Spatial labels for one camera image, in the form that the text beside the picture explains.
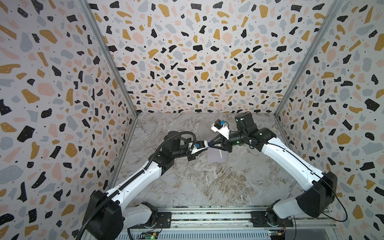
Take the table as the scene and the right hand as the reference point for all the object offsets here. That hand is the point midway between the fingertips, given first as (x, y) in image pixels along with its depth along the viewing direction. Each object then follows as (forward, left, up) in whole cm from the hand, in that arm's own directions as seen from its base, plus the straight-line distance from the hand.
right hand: (210, 140), depth 71 cm
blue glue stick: (-1, 0, 0) cm, 1 cm away
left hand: (+1, +3, -3) cm, 5 cm away
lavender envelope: (+8, -4, -29) cm, 30 cm away
